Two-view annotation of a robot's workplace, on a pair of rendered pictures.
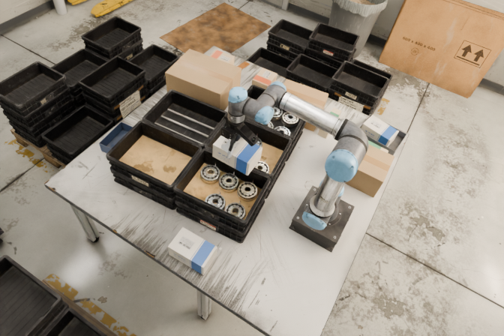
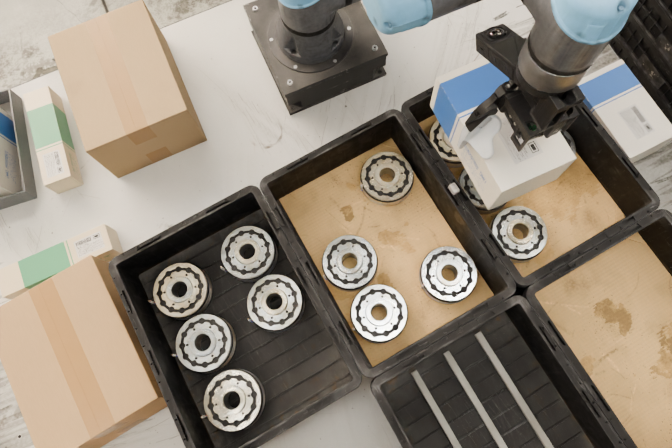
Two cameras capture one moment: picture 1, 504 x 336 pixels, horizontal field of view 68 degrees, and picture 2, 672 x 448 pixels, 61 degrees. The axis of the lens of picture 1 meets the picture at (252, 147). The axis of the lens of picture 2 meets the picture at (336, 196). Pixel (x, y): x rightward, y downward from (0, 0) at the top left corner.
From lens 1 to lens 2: 165 cm
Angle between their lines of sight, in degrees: 54
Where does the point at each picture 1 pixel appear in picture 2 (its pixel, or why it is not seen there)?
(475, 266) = (53, 7)
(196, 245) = (616, 105)
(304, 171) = (248, 173)
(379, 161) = (94, 43)
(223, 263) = not seen: hidden behind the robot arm
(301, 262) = not seen: hidden behind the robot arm
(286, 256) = (429, 31)
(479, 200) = not seen: outside the picture
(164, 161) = (618, 348)
